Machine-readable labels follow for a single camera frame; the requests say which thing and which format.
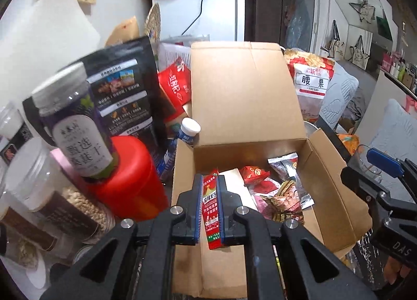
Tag grey quilted pillow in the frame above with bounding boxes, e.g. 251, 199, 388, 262
317, 60, 360, 125
366, 98, 417, 164

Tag white foam board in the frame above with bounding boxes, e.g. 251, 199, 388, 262
0, 0, 101, 105

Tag steel bowl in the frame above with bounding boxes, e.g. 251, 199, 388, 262
303, 120, 321, 138

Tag blue plastic garment cover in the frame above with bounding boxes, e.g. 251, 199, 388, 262
285, 0, 315, 50

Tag brown door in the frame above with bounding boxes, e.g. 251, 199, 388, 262
244, 0, 281, 42

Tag red gold snack wrapper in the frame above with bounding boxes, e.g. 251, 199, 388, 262
262, 179, 305, 225

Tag red foil bag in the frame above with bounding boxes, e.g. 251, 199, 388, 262
157, 57, 193, 121

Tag glass mug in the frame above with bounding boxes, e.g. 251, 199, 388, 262
350, 148, 385, 183

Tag woven straw fan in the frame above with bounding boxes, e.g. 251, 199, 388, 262
143, 3, 162, 41

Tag white refrigerator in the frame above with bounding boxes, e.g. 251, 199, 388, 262
151, 0, 246, 43

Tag black stand-up pouch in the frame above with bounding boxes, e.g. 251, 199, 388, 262
22, 35, 170, 157

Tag clear jar black label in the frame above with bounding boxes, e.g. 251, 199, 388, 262
0, 101, 35, 170

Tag long red snack packet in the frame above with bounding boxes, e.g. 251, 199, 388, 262
202, 168, 237, 251

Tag canvas tote bag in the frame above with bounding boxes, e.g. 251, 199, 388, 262
321, 20, 346, 59

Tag white printed paper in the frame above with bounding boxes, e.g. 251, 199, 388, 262
158, 34, 211, 69

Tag red plastic canister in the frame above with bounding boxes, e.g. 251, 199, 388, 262
83, 135, 170, 222

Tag small red snack packet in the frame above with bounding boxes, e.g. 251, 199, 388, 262
241, 165, 271, 186

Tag orange printed bag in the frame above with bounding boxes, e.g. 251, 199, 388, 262
337, 133, 360, 157

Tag white cap blue bottle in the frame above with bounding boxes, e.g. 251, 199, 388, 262
158, 118, 201, 180

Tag cardboard box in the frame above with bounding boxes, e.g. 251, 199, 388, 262
171, 41, 373, 299

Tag clear jar brown contents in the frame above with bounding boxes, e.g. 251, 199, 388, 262
0, 202, 57, 268

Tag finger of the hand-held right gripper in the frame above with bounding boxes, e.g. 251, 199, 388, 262
340, 167, 417, 238
366, 148, 417, 203

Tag clear jar pale nuts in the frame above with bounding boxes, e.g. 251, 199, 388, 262
5, 137, 116, 244

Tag pink box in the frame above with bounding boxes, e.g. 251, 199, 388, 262
49, 148, 77, 186

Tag pink snack packet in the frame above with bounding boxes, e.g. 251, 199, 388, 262
252, 194, 274, 219

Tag large cashew bag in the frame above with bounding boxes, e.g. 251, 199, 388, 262
283, 47, 336, 125

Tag tan paper bag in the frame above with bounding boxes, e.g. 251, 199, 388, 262
104, 16, 140, 47

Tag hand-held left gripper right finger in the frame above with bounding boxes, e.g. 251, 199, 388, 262
218, 176, 378, 300

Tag dark jar white label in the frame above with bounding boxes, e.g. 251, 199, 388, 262
32, 62, 119, 179

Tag black power cable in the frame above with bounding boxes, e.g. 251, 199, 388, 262
181, 0, 209, 36

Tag row of cosmetic bottles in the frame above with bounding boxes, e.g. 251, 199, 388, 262
381, 51, 417, 92

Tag silver snack packet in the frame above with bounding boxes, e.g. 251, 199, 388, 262
268, 153, 315, 211

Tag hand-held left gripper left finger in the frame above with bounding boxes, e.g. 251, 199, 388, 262
39, 174, 203, 300

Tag flat red snack packet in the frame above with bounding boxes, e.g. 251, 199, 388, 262
249, 180, 281, 197

